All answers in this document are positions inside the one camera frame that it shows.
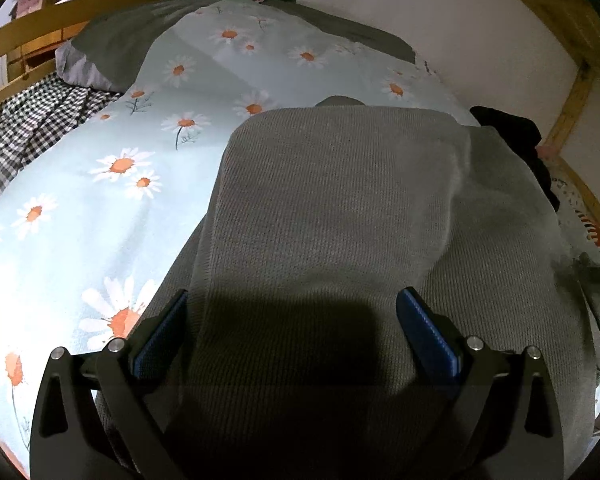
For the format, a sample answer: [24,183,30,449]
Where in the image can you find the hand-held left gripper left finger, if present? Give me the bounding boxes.
[29,288,189,480]

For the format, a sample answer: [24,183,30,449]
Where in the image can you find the cartoon printed blanket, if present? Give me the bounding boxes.
[550,172,600,431]

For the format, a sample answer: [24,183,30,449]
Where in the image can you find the grey blanket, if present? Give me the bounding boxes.
[55,0,417,94]

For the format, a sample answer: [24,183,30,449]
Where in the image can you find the grey knit sweater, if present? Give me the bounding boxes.
[97,94,600,480]

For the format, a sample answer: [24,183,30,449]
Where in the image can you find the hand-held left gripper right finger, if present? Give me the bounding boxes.
[396,286,567,480]

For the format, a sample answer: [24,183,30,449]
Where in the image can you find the black white checked cloth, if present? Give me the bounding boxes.
[0,79,127,217]

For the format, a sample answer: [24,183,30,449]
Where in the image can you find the wooden bed frame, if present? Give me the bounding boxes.
[0,0,600,266]

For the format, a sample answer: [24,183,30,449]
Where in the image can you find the daisy print bed sheet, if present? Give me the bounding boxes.
[0,0,483,467]

